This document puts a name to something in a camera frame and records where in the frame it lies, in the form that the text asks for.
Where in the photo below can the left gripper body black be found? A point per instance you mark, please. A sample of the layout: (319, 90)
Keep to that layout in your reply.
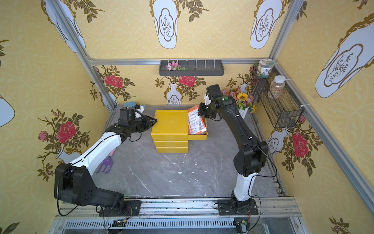
(145, 122)

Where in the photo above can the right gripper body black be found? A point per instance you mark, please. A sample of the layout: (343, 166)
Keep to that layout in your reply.
(204, 111)

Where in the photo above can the yellow top drawer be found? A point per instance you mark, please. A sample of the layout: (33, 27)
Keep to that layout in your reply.
(200, 136)

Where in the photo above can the yellow three-drawer cabinet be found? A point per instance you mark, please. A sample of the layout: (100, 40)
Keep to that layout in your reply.
(170, 133)

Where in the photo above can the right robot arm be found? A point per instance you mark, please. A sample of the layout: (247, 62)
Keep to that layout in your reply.
(252, 154)

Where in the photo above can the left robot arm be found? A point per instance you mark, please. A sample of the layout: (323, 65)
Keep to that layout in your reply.
(73, 181)

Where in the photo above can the light blue watering scoop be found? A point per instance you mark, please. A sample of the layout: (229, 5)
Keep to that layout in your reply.
(135, 105)

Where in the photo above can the white picket fence flower planter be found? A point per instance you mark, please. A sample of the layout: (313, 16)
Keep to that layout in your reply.
(242, 99)

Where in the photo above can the pink flowers in tray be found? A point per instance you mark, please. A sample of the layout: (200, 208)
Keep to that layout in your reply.
(175, 66)

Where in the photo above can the clear jar white lid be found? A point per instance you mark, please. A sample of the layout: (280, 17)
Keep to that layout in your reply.
(276, 87)

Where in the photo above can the jar with green label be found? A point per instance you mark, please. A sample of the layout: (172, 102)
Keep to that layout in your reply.
(265, 66)

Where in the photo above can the grey wall shelf tray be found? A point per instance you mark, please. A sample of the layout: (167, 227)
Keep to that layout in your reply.
(195, 67)

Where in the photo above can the black wire wall basket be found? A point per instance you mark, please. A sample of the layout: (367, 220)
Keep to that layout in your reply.
(284, 111)

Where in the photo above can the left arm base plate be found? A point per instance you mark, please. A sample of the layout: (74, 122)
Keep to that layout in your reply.
(127, 208)

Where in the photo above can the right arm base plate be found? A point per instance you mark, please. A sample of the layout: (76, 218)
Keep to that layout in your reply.
(234, 207)

